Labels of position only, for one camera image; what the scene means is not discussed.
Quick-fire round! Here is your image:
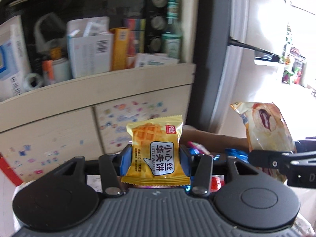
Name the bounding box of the cream bread pack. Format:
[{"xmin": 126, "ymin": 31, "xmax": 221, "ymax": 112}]
[{"xmin": 229, "ymin": 101, "xmax": 298, "ymax": 184}]

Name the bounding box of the yellow little waffle pack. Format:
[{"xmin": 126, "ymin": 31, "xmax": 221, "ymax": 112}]
[{"xmin": 121, "ymin": 115, "xmax": 190, "ymax": 187}]

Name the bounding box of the light blue America snack pack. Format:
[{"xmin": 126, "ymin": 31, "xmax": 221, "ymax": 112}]
[{"xmin": 187, "ymin": 141, "xmax": 211, "ymax": 156}]

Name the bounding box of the red noodle pack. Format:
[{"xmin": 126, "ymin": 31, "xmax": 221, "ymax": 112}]
[{"xmin": 210, "ymin": 175, "xmax": 225, "ymax": 193}]

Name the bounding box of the blue foil pack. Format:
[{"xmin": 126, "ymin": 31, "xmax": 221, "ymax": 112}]
[{"xmin": 213, "ymin": 148, "xmax": 248, "ymax": 163}]

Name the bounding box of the purple snack pack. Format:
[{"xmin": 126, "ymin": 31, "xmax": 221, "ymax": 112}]
[{"xmin": 132, "ymin": 185, "xmax": 191, "ymax": 193}]

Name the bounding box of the cardboard milk box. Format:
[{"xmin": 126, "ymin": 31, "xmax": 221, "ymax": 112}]
[{"xmin": 179, "ymin": 125, "xmax": 249, "ymax": 153}]

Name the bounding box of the cream sideboard cabinet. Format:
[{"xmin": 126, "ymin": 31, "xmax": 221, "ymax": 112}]
[{"xmin": 1, "ymin": 0, "xmax": 198, "ymax": 182}]

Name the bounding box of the red gift box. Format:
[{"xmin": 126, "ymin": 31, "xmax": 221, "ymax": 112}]
[{"xmin": 0, "ymin": 154, "xmax": 23, "ymax": 187}]

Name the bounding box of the white orange canister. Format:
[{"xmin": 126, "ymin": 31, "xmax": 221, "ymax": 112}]
[{"xmin": 42, "ymin": 47, "xmax": 72, "ymax": 86}]

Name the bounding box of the white flat box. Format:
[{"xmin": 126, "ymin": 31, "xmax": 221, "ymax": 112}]
[{"xmin": 126, "ymin": 53, "xmax": 179, "ymax": 69}]

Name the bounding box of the silver refrigerator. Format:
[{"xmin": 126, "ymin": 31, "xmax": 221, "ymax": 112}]
[{"xmin": 186, "ymin": 0, "xmax": 315, "ymax": 140}]

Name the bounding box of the white barcode box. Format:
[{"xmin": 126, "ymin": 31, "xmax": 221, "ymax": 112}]
[{"xmin": 66, "ymin": 17, "xmax": 114, "ymax": 78}]

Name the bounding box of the yellow box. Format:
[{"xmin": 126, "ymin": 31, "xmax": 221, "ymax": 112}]
[{"xmin": 110, "ymin": 28, "xmax": 130, "ymax": 71}]

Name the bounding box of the green glass bottle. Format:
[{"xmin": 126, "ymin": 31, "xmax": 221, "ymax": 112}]
[{"xmin": 162, "ymin": 0, "xmax": 183, "ymax": 59}]

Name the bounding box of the white blue tissue box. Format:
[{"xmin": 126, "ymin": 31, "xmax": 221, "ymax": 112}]
[{"xmin": 1, "ymin": 16, "xmax": 32, "ymax": 101}]

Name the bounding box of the black toaster oven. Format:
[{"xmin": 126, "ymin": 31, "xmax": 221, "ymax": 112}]
[{"xmin": 1, "ymin": 0, "xmax": 168, "ymax": 74}]

